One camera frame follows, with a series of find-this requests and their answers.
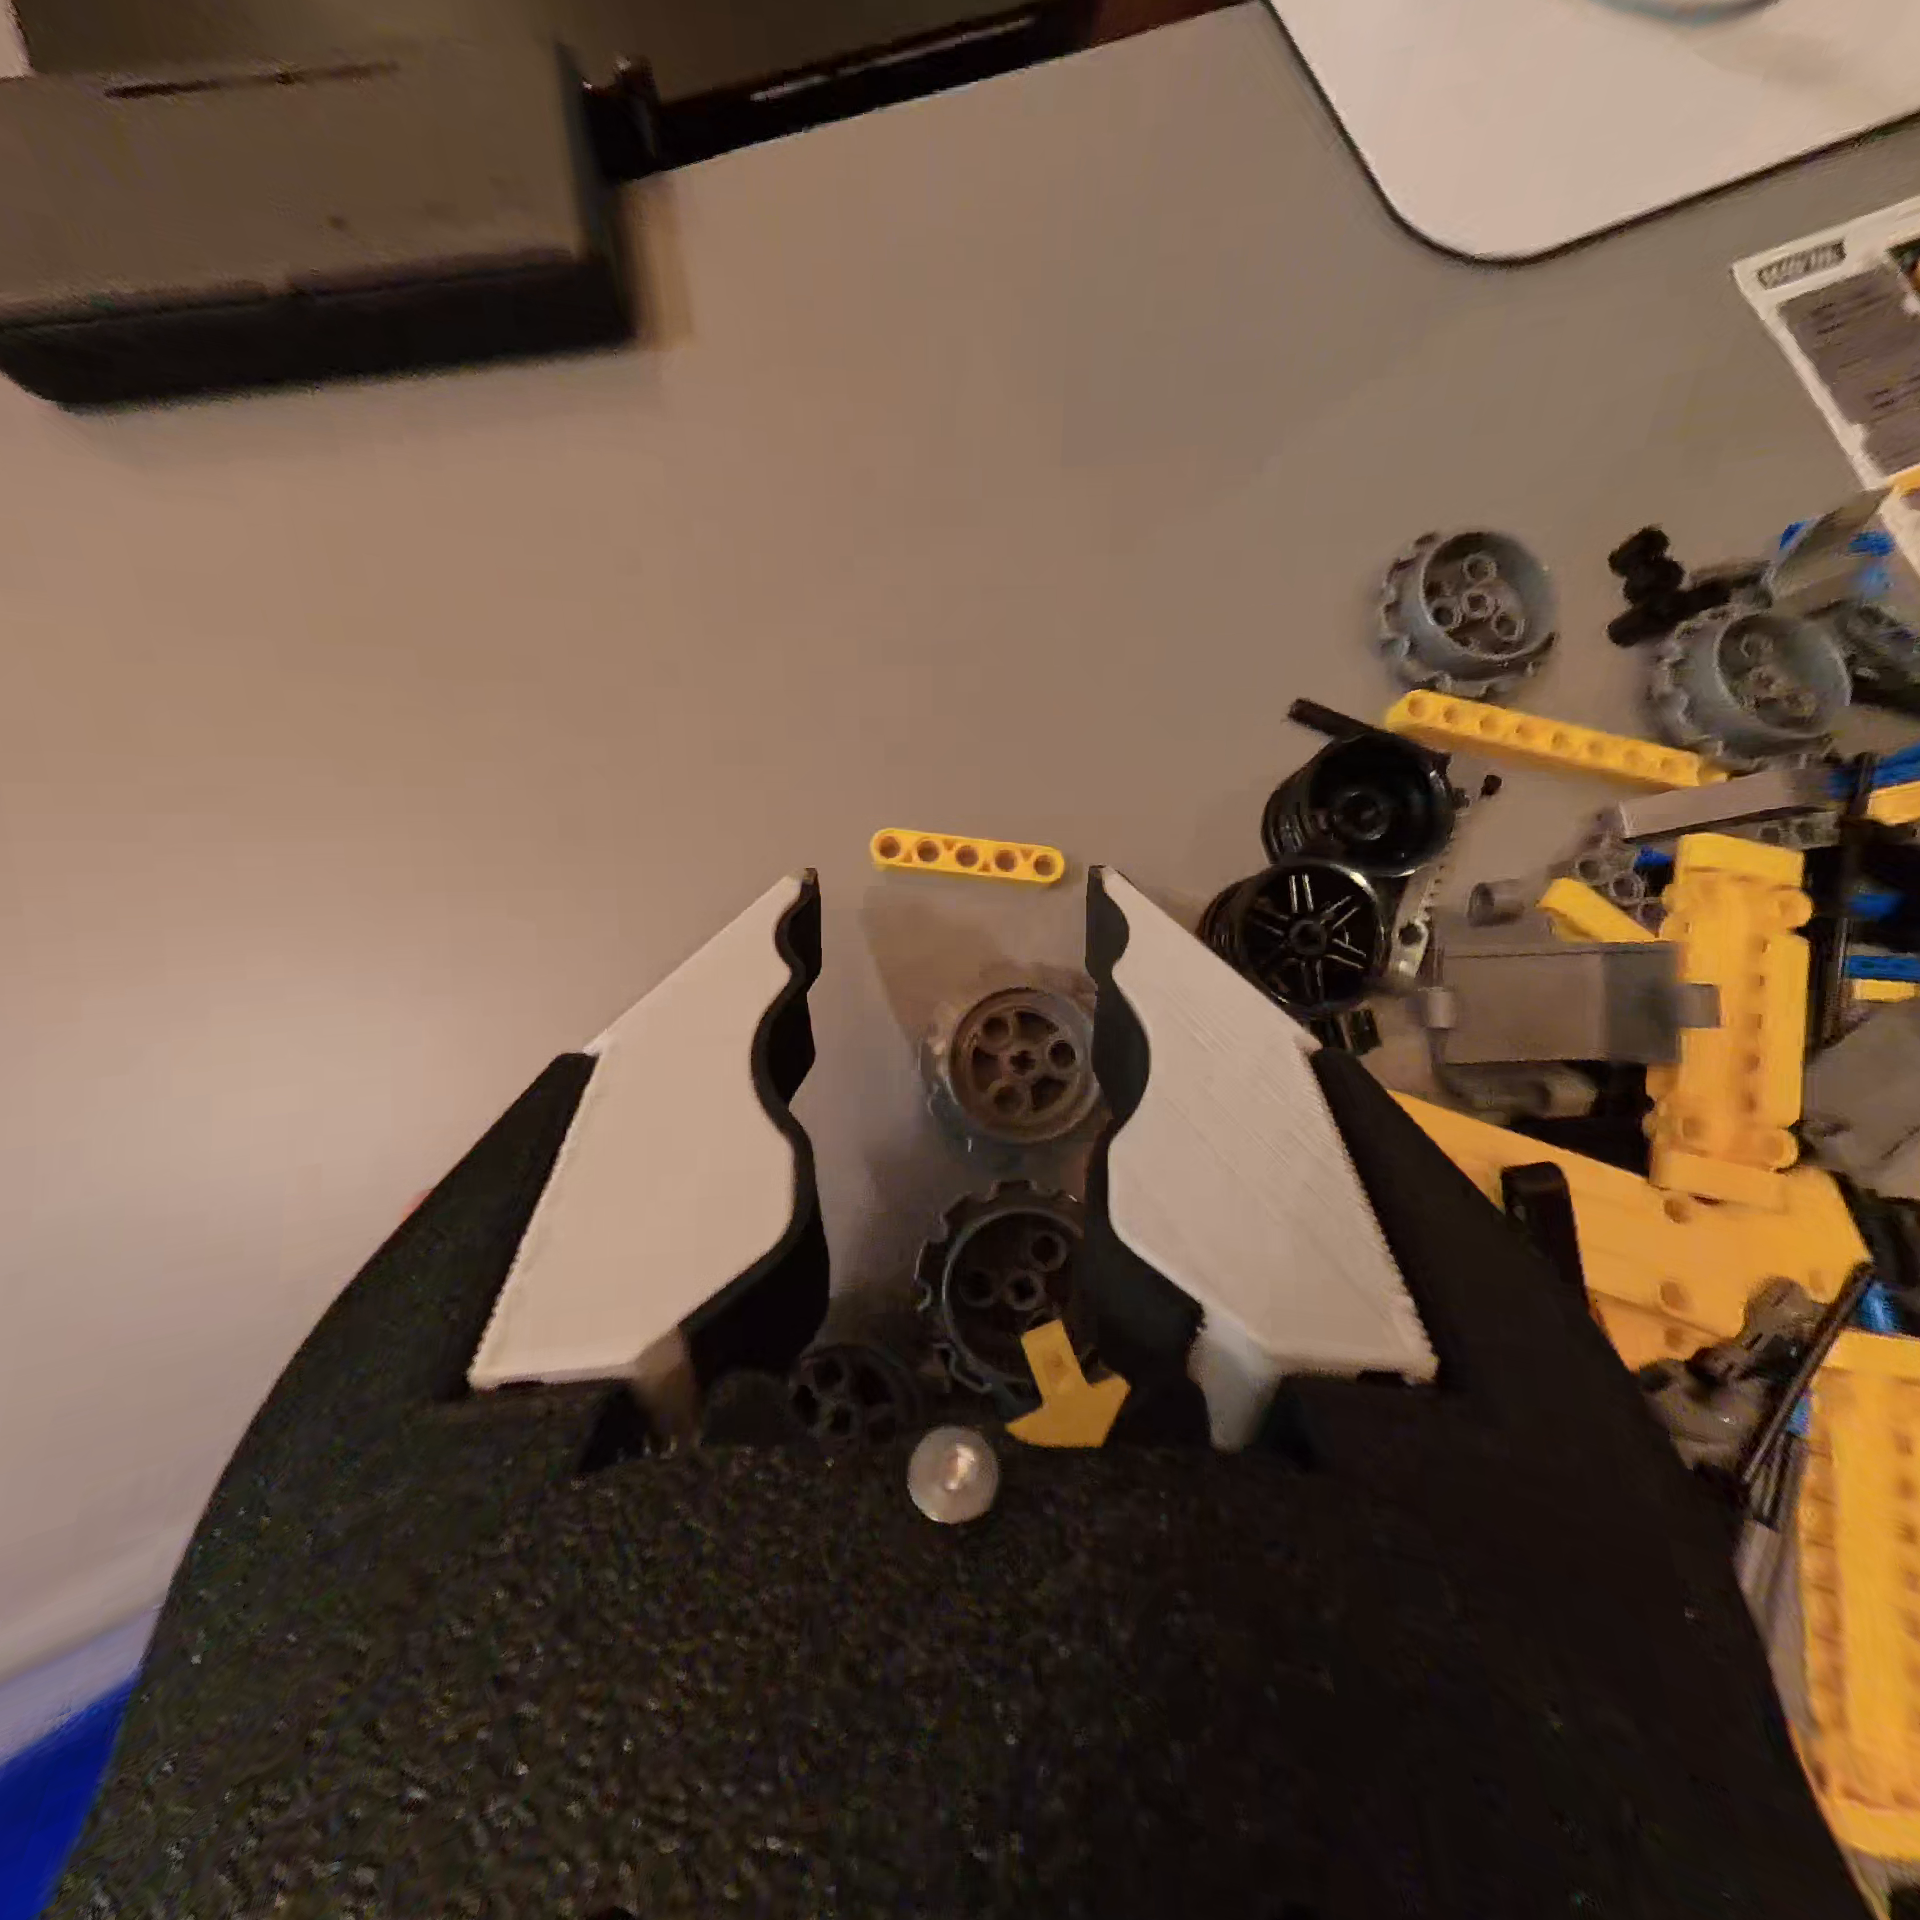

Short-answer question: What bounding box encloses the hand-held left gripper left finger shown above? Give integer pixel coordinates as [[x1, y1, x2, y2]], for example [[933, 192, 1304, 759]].
[[464, 866, 835, 1453]]

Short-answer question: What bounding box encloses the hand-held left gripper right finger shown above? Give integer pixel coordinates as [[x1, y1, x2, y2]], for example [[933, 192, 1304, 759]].
[[1083, 863, 1443, 1453]]

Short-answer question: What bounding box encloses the pile of mixed building pieces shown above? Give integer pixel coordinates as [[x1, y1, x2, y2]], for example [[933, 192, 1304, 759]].
[[1462, 486, 1920, 1501]]

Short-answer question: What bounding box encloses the black spoked toy wheel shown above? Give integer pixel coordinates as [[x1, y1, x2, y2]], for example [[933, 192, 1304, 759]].
[[1197, 857, 1419, 1021]]

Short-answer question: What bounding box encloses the grey sprocket wheel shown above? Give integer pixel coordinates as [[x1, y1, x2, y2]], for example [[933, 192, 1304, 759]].
[[919, 983, 1112, 1156], [1647, 602, 1858, 770], [1371, 528, 1560, 703]]

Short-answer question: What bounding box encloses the dark sprocket wheel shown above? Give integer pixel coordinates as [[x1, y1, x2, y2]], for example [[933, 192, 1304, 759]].
[[912, 1182, 1112, 1396]]

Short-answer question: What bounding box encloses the yellow angled piece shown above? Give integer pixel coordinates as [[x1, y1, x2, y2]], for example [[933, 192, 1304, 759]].
[[1002, 1316, 1133, 1452]]

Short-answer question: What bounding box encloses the small black gear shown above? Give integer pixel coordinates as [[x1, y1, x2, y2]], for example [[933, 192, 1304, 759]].
[[783, 1338, 922, 1445]]

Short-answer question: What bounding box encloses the yellow curved panel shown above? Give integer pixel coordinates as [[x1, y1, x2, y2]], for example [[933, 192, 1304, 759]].
[[1388, 1088, 1869, 1366]]

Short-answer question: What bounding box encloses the yellow five-hole beam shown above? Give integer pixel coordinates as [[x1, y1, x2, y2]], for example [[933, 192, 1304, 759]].
[[867, 828, 1070, 888]]

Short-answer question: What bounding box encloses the long yellow beam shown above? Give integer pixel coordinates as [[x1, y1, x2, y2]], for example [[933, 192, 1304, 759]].
[[1383, 689, 1728, 792]]

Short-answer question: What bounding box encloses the black connector piece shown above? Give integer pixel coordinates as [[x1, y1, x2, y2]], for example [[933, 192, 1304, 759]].
[[1604, 526, 1712, 649]]

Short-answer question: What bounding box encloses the yellow grey sticker sheet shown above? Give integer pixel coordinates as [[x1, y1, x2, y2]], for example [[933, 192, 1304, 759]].
[[1728, 199, 1920, 505]]

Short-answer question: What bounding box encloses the black box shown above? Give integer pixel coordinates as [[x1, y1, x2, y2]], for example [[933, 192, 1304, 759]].
[[0, 40, 645, 408]]

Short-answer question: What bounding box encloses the black flat device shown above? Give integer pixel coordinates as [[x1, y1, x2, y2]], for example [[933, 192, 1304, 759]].
[[582, 0, 1104, 177]]

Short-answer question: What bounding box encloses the white book stand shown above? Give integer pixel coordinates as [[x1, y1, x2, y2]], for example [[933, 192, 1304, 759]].
[[1266, 0, 1920, 270]]

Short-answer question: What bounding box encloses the yellow frame piece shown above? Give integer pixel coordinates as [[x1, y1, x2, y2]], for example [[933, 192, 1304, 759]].
[[1647, 832, 1819, 1202], [1776, 1327, 1920, 1870]]

